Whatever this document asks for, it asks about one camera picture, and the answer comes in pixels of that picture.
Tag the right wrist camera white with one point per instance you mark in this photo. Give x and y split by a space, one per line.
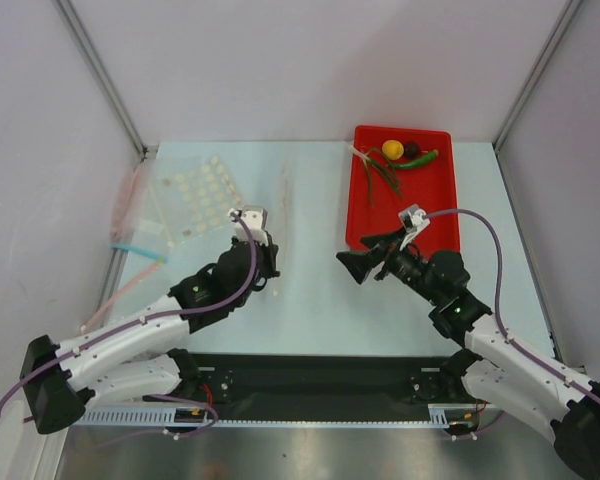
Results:
414 221

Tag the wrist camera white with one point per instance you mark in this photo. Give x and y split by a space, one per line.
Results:
254 217
414 221

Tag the green scallion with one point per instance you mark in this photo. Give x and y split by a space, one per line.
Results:
376 163

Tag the grey slotted cable duct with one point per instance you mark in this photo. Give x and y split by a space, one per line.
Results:
167 417

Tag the blue zipper clear bag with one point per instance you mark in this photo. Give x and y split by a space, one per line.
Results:
144 237

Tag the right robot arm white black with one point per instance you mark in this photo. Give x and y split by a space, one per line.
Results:
493 364

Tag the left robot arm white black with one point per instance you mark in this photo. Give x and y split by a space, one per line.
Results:
134 357

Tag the green chili pepper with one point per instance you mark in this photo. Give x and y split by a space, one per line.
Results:
421 161

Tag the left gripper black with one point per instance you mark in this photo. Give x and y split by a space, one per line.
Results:
270 251

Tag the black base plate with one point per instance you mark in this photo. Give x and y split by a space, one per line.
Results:
286 388

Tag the pink zip bag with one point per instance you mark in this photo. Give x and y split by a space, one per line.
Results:
128 202

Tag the yellow lemon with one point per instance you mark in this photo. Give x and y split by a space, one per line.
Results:
392 149

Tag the red plastic tray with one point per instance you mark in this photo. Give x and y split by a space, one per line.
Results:
432 187

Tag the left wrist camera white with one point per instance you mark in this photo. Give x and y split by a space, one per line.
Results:
254 217

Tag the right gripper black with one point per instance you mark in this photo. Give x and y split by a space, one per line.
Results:
381 262

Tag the dark brown round fruit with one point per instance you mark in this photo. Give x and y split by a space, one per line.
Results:
411 150

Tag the clear dotted zip bag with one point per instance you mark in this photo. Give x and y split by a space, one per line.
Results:
281 227

